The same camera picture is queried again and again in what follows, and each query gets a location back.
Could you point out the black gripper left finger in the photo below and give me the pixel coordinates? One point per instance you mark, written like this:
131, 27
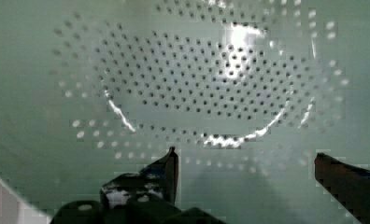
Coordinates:
159, 178

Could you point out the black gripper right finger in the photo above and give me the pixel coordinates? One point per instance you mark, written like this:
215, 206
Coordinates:
348, 184

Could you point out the green plastic strainer basket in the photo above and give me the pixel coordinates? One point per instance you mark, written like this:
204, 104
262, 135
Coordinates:
247, 92

